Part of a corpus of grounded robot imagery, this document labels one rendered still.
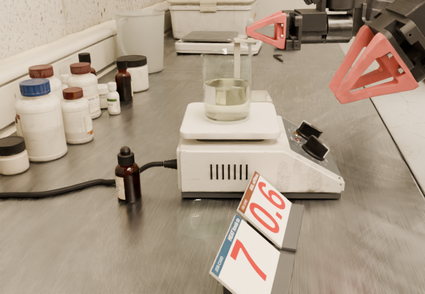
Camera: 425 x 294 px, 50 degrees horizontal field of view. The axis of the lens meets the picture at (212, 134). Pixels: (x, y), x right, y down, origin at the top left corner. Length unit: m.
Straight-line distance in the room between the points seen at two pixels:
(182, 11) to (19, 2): 0.81
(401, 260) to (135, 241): 0.27
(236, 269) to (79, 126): 0.43
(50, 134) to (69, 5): 0.52
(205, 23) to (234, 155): 1.16
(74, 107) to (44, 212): 0.22
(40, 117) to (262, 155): 0.33
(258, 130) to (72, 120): 0.33
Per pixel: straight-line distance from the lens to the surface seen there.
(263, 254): 0.45
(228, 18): 1.64
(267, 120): 0.57
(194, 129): 0.54
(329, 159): 0.60
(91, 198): 0.59
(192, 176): 0.55
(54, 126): 0.70
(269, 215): 0.50
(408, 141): 0.79
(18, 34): 0.96
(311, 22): 0.91
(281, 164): 0.54
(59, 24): 1.10
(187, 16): 1.67
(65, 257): 0.49
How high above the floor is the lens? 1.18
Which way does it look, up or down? 21 degrees down
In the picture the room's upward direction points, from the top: 1 degrees counter-clockwise
